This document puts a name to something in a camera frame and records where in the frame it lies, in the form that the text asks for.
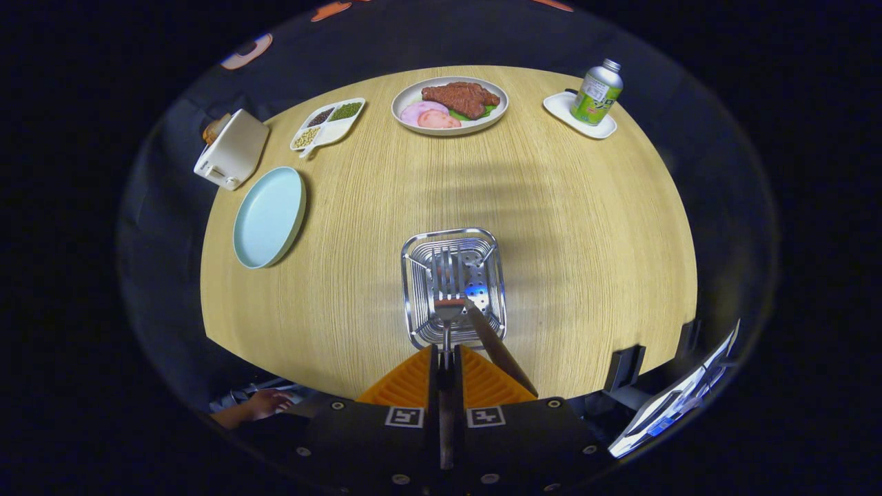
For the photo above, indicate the pink ham slice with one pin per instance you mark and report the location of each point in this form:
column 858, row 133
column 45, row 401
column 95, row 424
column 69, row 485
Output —
column 441, row 120
column 417, row 110

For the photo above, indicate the green lettuce leaf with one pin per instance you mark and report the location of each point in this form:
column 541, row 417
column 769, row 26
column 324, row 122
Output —
column 486, row 110

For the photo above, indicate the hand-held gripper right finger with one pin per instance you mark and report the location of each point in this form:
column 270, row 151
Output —
column 489, row 448

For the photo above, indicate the white oval plate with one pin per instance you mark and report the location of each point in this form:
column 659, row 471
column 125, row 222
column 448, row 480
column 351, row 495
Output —
column 406, row 96

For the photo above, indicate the white toaster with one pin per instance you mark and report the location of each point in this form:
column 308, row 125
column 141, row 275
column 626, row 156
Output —
column 234, row 151

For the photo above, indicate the tablet screen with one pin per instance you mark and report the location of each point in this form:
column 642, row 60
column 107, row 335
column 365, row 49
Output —
column 672, row 406

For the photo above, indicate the toasted bread slice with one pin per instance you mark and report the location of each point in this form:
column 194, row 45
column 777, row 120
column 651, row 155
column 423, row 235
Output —
column 215, row 129

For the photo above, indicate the white divided dish with beans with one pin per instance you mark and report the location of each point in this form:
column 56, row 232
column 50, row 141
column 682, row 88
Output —
column 337, row 127

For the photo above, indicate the brown steak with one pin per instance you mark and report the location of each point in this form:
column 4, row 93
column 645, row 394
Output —
column 462, row 96

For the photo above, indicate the green label metal bottle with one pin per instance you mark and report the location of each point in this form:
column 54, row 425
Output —
column 596, row 96

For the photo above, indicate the black tablet stand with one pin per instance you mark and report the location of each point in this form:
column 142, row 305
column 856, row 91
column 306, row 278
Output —
column 623, row 368

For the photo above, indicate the small white dish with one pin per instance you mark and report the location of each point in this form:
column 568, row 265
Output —
column 561, row 107

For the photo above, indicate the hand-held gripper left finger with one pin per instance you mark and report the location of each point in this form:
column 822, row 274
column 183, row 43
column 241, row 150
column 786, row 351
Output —
column 406, row 448

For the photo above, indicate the light blue plate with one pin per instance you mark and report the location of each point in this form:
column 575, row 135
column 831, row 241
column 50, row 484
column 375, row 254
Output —
column 269, row 217

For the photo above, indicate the black backdrop cloth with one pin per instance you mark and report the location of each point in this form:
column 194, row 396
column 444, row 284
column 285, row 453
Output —
column 165, row 207

